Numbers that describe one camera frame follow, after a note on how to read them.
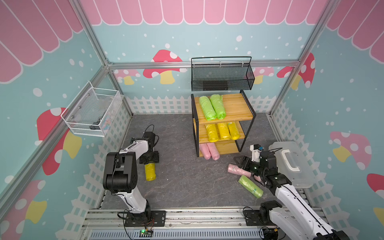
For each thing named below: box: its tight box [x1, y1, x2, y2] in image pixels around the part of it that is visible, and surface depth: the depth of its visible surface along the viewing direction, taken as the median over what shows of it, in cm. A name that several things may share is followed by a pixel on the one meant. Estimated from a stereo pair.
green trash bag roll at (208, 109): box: [199, 95, 217, 121], surface depth 73 cm
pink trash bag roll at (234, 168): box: [227, 163, 252, 178], surface depth 89 cm
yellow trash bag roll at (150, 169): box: [145, 163, 157, 181], surface depth 89 cm
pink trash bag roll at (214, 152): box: [206, 142, 220, 161], surface depth 96 cm
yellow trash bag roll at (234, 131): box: [227, 121, 240, 140], surface depth 86 cm
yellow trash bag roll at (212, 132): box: [205, 123, 219, 143], surface depth 85 cm
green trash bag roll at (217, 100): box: [210, 94, 227, 120], surface depth 74 cm
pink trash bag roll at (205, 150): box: [199, 143, 211, 160], surface depth 96 cm
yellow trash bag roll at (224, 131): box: [217, 122, 231, 140], surface depth 86 cm
